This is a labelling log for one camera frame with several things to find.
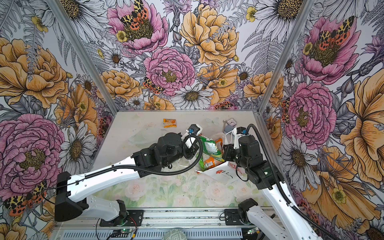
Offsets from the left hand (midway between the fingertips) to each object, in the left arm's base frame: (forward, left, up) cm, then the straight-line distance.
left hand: (197, 140), depth 67 cm
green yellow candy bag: (-4, -5, -2) cm, 7 cm away
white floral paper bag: (-9, -14, -16) cm, 23 cm away
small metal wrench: (+37, -21, -31) cm, 53 cm away
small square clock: (+35, -26, -28) cm, 52 cm away
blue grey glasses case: (+31, -24, -31) cm, 50 cm away
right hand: (-3, -12, -5) cm, 13 cm away
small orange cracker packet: (+35, +19, -29) cm, 49 cm away
